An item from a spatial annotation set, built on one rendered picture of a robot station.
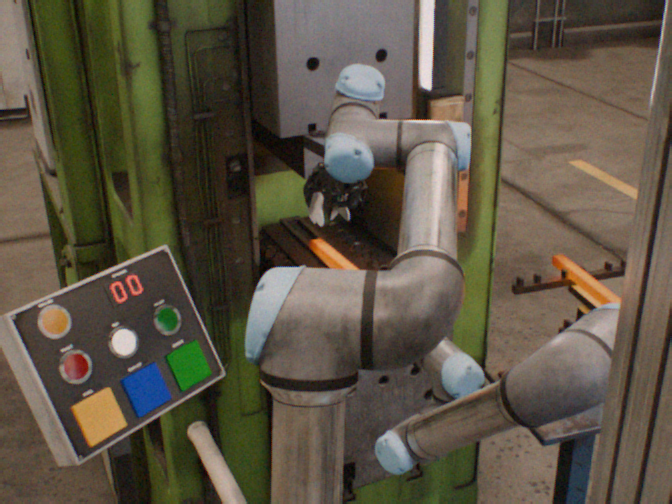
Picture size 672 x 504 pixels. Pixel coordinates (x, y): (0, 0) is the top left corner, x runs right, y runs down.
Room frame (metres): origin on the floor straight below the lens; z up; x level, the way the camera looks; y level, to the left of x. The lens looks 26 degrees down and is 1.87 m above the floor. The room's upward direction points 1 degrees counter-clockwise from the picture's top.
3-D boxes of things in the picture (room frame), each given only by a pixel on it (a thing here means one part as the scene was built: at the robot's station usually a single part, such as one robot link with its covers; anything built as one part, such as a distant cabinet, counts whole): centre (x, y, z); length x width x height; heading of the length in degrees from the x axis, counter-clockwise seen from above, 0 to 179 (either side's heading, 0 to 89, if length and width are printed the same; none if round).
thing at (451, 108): (1.87, -0.26, 1.27); 0.09 x 0.02 x 0.17; 115
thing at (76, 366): (1.18, 0.45, 1.09); 0.05 x 0.03 x 0.04; 115
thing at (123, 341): (1.25, 0.38, 1.09); 0.05 x 0.03 x 0.04; 115
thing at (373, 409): (1.84, 0.01, 0.69); 0.56 x 0.38 x 0.45; 25
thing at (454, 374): (1.27, -0.21, 1.00); 0.11 x 0.08 x 0.09; 25
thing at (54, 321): (1.20, 0.48, 1.16); 0.05 x 0.03 x 0.04; 115
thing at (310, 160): (1.81, 0.06, 1.32); 0.42 x 0.20 x 0.10; 25
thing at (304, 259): (1.81, 0.06, 0.96); 0.42 x 0.20 x 0.09; 25
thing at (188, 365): (1.30, 0.29, 1.01); 0.07 x 0.05 x 0.07; 140
